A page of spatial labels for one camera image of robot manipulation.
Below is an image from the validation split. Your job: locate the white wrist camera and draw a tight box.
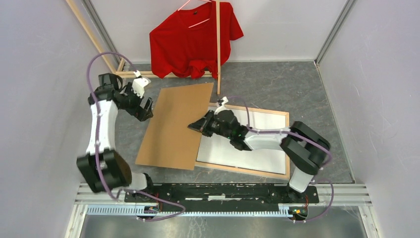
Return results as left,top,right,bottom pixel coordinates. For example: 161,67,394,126
214,96,228,115
132,77,151,98

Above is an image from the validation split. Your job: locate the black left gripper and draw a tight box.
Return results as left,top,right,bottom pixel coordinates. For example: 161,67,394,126
119,83,154,121

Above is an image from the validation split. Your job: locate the right aluminium corner post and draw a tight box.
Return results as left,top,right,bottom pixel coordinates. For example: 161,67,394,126
314,0,357,67

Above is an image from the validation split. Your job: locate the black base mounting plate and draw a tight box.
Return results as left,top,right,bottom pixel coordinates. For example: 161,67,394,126
145,183,319,204

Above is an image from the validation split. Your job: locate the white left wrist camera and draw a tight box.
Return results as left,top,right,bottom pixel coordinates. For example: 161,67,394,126
132,77,151,98

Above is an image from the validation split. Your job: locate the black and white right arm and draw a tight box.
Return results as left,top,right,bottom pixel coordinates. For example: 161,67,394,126
187,110,332,202

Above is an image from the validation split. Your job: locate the wooden clothes rack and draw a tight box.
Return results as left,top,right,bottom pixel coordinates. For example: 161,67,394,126
66,0,221,96

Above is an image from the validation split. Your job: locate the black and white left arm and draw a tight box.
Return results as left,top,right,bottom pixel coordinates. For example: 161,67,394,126
76,73,153,193

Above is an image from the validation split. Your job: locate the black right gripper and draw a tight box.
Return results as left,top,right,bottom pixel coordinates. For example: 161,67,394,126
188,109,232,139

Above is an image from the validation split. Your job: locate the aluminium rail frame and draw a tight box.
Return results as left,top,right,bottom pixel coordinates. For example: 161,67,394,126
65,181,381,238

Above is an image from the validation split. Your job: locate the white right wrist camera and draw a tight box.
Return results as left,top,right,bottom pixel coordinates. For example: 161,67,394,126
214,96,228,115

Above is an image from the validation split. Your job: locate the brown cardboard backing board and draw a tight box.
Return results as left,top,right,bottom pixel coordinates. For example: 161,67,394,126
135,83,213,170

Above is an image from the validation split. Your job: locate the red t-shirt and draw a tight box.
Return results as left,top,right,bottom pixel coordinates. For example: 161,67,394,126
150,1,244,79

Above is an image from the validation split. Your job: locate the pink clothes hanger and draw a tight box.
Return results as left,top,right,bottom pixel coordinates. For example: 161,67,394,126
175,0,213,29

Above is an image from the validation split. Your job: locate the light wooden picture frame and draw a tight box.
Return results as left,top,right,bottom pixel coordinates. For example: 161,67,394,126
193,102,291,181

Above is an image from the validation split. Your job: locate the aluminium corner post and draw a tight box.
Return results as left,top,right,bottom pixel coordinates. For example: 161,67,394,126
314,0,357,67
81,0,117,52

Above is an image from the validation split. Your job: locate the left aluminium corner post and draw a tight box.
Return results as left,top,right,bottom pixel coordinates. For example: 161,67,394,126
81,0,117,52

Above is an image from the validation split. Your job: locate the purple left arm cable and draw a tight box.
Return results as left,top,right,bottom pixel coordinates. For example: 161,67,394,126
86,52,186,223

